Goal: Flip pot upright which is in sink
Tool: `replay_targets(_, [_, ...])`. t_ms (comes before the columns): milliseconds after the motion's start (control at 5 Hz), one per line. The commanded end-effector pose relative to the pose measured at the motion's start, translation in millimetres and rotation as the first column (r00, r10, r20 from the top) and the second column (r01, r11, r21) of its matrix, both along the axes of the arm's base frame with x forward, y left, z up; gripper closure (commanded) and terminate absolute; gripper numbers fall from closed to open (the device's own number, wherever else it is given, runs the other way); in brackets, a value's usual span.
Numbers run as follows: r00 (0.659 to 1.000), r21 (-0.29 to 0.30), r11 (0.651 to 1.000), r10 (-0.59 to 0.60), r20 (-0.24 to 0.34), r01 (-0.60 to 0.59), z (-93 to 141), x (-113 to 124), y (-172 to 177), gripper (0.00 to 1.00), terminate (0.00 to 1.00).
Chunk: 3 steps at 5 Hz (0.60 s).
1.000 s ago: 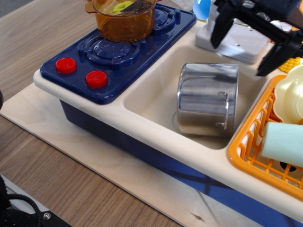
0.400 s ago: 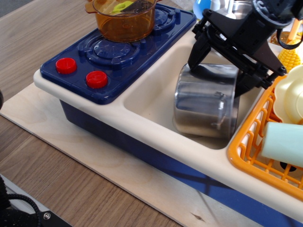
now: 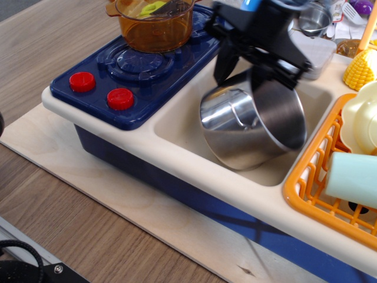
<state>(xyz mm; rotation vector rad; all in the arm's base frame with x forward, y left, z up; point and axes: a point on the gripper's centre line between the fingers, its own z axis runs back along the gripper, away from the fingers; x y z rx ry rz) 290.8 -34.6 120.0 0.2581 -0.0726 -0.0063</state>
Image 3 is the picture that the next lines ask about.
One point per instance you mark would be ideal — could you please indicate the green toy in pot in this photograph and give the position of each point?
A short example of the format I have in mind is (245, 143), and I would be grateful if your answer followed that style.
(150, 8)

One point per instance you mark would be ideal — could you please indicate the blue toy stove top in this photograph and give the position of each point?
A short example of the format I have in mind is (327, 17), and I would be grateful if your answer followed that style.
(153, 78)

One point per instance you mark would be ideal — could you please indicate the purple toy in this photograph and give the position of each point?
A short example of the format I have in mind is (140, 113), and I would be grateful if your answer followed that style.
(362, 7)

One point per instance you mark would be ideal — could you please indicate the black bracket with screw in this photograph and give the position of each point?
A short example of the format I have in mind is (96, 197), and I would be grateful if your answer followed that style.
(61, 273)

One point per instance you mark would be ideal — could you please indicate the amber transparent pot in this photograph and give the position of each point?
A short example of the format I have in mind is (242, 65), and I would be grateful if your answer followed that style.
(164, 30)

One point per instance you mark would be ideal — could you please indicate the plywood base board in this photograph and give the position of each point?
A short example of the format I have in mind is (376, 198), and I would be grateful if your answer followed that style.
(109, 226)

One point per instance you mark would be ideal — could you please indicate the small steel bowl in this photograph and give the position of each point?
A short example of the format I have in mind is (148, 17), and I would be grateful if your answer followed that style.
(314, 20)

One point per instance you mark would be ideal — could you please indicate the stainless steel pot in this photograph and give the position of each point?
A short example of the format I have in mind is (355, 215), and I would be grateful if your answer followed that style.
(243, 133)

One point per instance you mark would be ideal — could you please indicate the grey toy faucet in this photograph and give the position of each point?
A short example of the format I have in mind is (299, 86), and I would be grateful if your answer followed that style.
(318, 51)

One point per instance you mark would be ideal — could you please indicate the red stove knob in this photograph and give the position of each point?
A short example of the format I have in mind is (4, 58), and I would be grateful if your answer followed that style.
(120, 99)
(82, 82)

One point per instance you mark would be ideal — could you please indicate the red stove knob left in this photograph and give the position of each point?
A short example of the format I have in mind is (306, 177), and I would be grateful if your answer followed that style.
(82, 82)

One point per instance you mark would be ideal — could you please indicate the light blue cup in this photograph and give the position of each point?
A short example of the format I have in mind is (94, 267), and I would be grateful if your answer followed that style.
(352, 177)

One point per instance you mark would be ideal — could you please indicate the beige toy sink unit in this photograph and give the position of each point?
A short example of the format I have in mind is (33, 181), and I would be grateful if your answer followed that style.
(169, 152)

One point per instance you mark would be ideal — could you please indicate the yellow toy corn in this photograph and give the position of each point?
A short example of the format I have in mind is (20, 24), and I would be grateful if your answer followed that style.
(361, 71)

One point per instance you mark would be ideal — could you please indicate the blue egg toy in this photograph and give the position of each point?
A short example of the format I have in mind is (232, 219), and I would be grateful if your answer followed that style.
(250, 5)

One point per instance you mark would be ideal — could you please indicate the orange dish rack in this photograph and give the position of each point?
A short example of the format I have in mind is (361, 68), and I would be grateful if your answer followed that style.
(304, 188)

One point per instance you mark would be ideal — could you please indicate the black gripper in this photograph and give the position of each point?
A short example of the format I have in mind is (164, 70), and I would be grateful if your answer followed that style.
(261, 38)

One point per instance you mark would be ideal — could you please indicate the cream flower-shaped plate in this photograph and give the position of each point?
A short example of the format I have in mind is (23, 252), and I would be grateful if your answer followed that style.
(358, 132)

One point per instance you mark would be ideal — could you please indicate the red stove knob right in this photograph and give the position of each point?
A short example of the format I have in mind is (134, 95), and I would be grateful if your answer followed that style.
(120, 99)

